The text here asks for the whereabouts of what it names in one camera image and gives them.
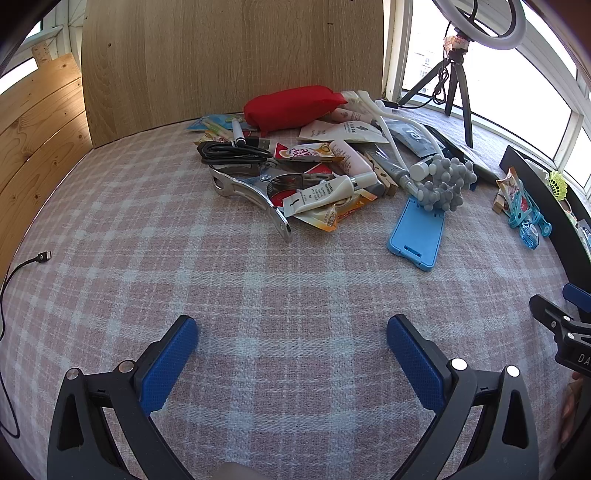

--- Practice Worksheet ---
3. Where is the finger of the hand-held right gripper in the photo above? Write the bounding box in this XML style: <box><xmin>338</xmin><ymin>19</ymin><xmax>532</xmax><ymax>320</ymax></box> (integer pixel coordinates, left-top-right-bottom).
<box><xmin>529</xmin><ymin>294</ymin><xmax>583</xmax><ymax>344</ymax></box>
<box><xmin>562</xmin><ymin>283</ymin><xmax>591</xmax><ymax>319</ymax></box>

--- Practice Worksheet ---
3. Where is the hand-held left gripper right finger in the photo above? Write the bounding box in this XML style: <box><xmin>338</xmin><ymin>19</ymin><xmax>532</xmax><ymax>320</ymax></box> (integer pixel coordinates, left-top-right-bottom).
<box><xmin>386</xmin><ymin>315</ymin><xmax>541</xmax><ymax>480</ymax></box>

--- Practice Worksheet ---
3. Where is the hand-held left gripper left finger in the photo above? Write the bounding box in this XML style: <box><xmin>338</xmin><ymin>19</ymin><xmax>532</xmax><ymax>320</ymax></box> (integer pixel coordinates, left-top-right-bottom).
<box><xmin>46</xmin><ymin>315</ymin><xmax>200</xmax><ymax>480</ymax></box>

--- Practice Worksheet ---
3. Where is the black container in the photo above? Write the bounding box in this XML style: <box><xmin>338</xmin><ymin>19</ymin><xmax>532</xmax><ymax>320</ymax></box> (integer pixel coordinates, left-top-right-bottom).
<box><xmin>501</xmin><ymin>145</ymin><xmax>591</xmax><ymax>296</ymax></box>

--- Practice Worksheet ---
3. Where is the coffee creamer sachet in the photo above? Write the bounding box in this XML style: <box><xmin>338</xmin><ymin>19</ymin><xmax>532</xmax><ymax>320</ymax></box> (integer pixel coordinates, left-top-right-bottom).
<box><xmin>496</xmin><ymin>167</ymin><xmax>525</xmax><ymax>204</ymax></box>
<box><xmin>274</xmin><ymin>142</ymin><xmax>333</xmax><ymax>162</ymax></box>
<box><xmin>293</xmin><ymin>191</ymin><xmax>377</xmax><ymax>232</ymax></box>
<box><xmin>194</xmin><ymin>129</ymin><xmax>234</xmax><ymax>144</ymax></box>

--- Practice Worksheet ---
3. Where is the grey cosmetic tube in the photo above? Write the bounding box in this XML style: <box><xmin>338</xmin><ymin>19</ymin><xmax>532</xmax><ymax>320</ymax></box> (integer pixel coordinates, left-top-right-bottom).
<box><xmin>375</xmin><ymin>147</ymin><xmax>416</xmax><ymax>191</ymax></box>

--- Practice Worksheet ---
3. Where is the person's right hand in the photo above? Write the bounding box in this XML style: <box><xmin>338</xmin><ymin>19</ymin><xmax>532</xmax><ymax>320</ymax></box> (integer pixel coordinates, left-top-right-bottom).
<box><xmin>558</xmin><ymin>371</ymin><xmax>585</xmax><ymax>446</ymax></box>

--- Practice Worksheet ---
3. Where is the clear blue plastic clip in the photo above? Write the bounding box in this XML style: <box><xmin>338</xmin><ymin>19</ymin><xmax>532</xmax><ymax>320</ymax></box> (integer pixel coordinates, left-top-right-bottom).
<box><xmin>519</xmin><ymin>222</ymin><xmax>543</xmax><ymax>250</ymax></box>

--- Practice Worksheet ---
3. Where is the teal clothes peg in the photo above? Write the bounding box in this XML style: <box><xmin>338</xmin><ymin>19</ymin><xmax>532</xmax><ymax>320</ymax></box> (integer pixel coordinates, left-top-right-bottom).
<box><xmin>505</xmin><ymin>182</ymin><xmax>532</xmax><ymax>222</ymax></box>
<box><xmin>508</xmin><ymin>208</ymin><xmax>552</xmax><ymax>237</ymax></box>

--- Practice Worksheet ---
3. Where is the yellow shuttlecock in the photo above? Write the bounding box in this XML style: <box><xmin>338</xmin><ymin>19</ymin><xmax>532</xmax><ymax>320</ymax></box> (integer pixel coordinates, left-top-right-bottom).
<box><xmin>547</xmin><ymin>171</ymin><xmax>570</xmax><ymax>201</ymax></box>

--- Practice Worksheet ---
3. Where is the blue phone stand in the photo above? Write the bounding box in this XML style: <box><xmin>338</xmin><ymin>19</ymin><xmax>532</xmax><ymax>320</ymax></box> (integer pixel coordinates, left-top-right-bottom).
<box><xmin>387</xmin><ymin>195</ymin><xmax>450</xmax><ymax>271</ymax></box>

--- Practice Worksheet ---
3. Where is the grey flexible ball tripod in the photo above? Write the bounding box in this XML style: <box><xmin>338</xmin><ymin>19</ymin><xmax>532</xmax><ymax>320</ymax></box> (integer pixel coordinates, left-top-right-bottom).
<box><xmin>406</xmin><ymin>154</ymin><xmax>477</xmax><ymax>213</ymax></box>

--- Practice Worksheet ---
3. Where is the silver metal spring clamp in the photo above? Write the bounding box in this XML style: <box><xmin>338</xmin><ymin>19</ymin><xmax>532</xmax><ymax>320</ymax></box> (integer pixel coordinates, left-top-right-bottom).
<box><xmin>210</xmin><ymin>164</ymin><xmax>294</xmax><ymax>243</ymax></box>

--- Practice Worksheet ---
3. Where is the white cosmetic tube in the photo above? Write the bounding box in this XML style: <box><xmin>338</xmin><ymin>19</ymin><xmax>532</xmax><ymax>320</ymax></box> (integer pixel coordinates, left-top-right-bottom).
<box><xmin>281</xmin><ymin>172</ymin><xmax>377</xmax><ymax>217</ymax></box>

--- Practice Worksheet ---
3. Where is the pink tube with grey cap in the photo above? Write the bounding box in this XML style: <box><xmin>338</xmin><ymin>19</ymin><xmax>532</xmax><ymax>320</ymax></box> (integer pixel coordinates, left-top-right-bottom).
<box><xmin>329</xmin><ymin>138</ymin><xmax>386</xmax><ymax>195</ymax></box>

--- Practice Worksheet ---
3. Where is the grey sachet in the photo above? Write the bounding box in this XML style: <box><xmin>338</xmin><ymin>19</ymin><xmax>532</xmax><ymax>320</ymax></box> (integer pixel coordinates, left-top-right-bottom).
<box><xmin>385</xmin><ymin>121</ymin><xmax>444</xmax><ymax>155</ymax></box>

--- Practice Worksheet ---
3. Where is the white plastic brush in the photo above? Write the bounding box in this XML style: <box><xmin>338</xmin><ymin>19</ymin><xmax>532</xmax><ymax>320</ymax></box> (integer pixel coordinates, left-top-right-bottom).
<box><xmin>345</xmin><ymin>90</ymin><xmax>409</xmax><ymax>172</ymax></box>

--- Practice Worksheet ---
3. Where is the white printed sachet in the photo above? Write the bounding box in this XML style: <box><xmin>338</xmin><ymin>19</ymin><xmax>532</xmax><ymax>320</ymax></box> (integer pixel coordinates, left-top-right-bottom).
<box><xmin>299</xmin><ymin>121</ymin><xmax>391</xmax><ymax>145</ymax></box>

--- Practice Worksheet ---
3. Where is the blue card packet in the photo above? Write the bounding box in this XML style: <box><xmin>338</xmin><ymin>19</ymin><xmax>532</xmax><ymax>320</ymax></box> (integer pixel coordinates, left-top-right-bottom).
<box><xmin>187</xmin><ymin>113</ymin><xmax>245</xmax><ymax>132</ymax></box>

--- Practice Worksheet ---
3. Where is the black tripod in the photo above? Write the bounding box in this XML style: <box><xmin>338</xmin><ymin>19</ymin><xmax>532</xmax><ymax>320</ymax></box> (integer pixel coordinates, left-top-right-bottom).
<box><xmin>398</xmin><ymin>28</ymin><xmax>474</xmax><ymax>148</ymax></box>

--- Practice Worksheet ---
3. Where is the pine wood panel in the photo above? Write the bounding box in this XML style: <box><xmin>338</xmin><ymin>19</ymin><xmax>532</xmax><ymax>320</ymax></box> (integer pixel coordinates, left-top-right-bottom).
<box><xmin>0</xmin><ymin>53</ymin><xmax>93</xmax><ymax>273</ymax></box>

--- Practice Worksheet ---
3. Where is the printed pink tube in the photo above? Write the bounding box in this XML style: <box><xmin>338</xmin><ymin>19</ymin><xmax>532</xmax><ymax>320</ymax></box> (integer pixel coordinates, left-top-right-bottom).
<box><xmin>330</xmin><ymin>105</ymin><xmax>370</xmax><ymax>123</ymax></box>

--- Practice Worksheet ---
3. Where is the red cloth pouch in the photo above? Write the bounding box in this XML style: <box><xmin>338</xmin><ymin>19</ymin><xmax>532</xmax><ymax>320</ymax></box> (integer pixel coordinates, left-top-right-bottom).
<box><xmin>243</xmin><ymin>85</ymin><xmax>348</xmax><ymax>134</ymax></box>

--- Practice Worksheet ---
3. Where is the black charging cable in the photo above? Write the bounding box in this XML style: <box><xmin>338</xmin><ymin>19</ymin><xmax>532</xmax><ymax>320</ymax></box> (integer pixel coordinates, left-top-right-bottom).
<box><xmin>0</xmin><ymin>250</ymin><xmax>52</xmax><ymax>439</ymax></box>

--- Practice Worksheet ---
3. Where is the coiled black USB cable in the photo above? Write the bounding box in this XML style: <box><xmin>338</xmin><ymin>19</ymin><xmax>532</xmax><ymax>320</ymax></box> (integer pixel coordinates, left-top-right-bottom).
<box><xmin>198</xmin><ymin>136</ymin><xmax>273</xmax><ymax>167</ymax></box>

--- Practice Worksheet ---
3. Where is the black ring light cable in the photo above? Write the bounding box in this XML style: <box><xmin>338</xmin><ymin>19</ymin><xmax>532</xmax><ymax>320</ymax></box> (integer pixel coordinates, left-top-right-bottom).
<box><xmin>431</xmin><ymin>18</ymin><xmax>455</xmax><ymax>104</ymax></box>

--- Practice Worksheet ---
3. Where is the white window frame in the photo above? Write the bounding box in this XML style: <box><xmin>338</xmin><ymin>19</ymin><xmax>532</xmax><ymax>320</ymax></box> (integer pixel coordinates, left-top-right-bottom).
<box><xmin>382</xmin><ymin>0</ymin><xmax>591</xmax><ymax>185</ymax></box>

